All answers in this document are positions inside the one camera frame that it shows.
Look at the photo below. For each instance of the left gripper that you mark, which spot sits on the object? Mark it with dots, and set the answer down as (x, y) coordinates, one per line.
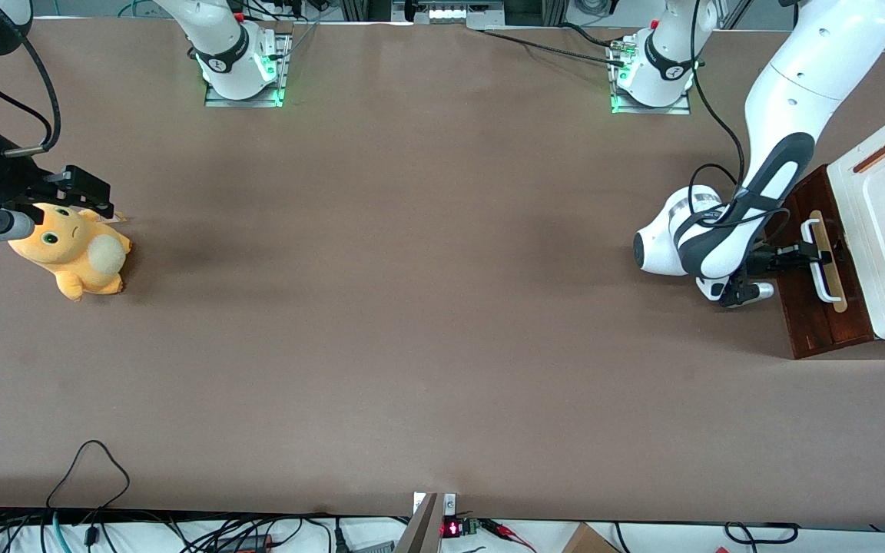
(767, 262)

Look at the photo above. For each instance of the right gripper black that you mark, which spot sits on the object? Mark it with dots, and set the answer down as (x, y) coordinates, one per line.
(6, 181)

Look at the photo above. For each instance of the dark brown wooden drawer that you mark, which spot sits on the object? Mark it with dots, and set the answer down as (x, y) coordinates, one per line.
(856, 322)

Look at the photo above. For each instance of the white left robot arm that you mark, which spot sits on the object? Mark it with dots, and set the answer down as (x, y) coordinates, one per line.
(796, 77)

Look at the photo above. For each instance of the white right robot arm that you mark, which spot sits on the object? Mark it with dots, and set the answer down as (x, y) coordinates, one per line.
(220, 46)

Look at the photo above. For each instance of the orange plush toy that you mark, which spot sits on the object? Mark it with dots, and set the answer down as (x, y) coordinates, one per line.
(74, 257)

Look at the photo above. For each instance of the brown cardboard piece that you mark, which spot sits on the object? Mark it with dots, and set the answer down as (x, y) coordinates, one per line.
(588, 541)

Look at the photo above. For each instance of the black power adapter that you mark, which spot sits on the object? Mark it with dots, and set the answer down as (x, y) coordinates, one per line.
(246, 543)

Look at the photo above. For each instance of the red clip leads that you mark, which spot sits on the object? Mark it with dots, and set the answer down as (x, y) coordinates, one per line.
(508, 532)

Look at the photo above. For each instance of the white power strip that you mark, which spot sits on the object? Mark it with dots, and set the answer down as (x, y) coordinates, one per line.
(458, 11)

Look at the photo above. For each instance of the red LED circuit module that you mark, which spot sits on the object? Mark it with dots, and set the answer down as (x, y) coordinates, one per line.
(458, 528)

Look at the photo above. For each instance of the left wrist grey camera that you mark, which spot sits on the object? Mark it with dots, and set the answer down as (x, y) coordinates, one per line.
(754, 292)

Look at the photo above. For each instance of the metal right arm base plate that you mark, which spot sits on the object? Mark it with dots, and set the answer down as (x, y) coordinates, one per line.
(243, 102)

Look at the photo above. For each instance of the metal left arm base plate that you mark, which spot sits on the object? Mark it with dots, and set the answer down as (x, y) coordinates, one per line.
(650, 110)

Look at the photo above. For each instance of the silver metal bracket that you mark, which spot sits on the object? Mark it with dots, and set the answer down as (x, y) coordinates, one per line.
(450, 503)

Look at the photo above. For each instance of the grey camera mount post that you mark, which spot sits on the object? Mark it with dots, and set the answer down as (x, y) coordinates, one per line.
(419, 530)

